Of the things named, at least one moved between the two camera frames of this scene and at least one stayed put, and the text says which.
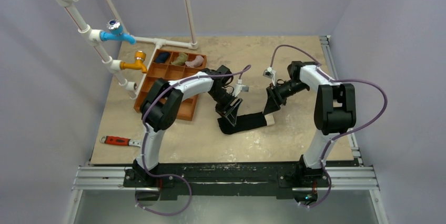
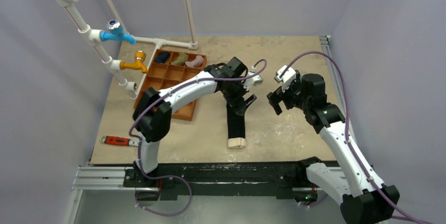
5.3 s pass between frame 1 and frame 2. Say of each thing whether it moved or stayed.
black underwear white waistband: moved
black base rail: stayed
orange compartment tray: stayed
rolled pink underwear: stayed
